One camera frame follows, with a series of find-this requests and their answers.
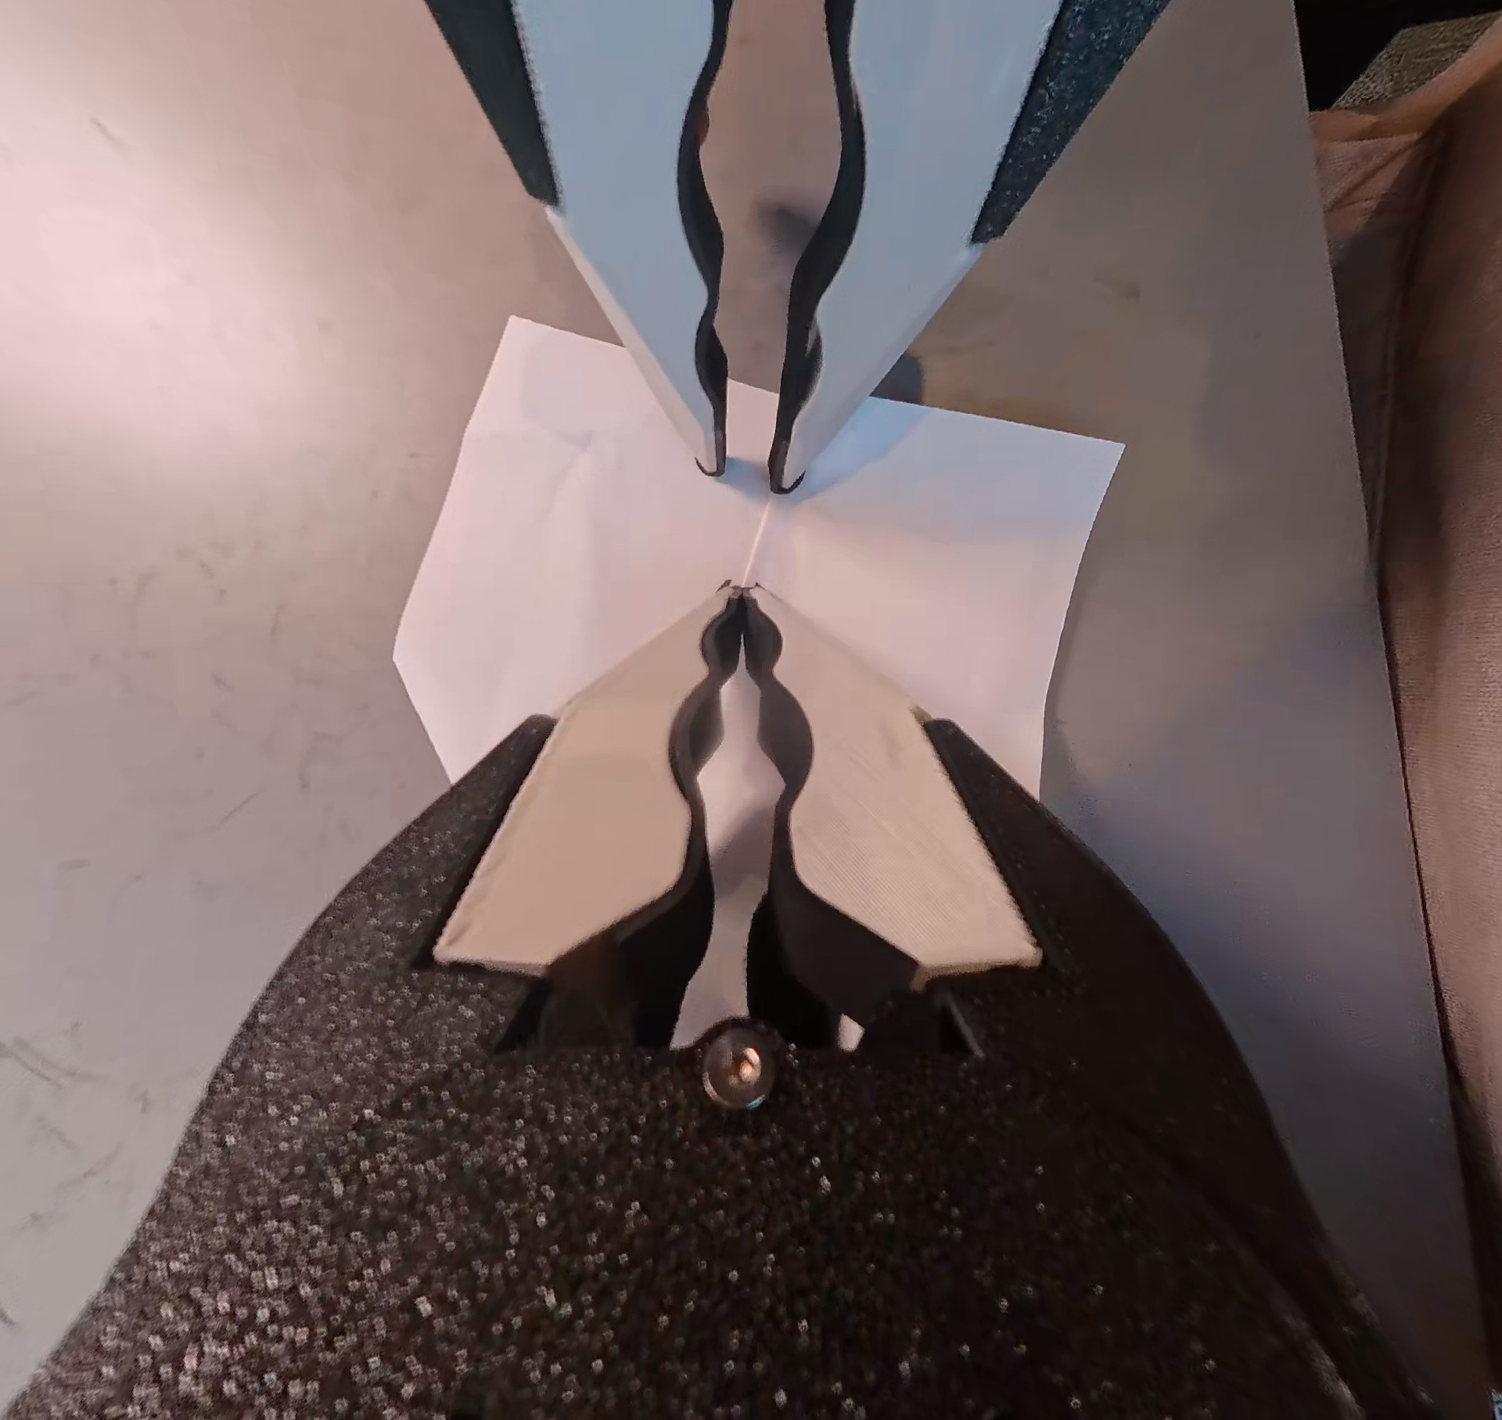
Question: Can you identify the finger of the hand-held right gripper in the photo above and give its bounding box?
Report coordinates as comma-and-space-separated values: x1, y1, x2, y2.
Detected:
491, 0, 741, 478
769, 0, 1101, 498

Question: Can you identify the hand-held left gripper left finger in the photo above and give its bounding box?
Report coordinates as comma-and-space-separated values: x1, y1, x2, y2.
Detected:
432, 593, 743, 1049

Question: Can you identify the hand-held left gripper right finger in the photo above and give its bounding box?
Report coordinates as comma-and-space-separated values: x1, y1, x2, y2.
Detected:
740, 593, 1046, 1049

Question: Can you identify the white paper sheet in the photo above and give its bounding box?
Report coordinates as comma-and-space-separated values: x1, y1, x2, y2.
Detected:
393, 315, 1126, 1053

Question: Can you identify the grey desk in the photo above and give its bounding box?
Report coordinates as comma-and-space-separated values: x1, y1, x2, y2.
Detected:
0, 0, 1492, 1420

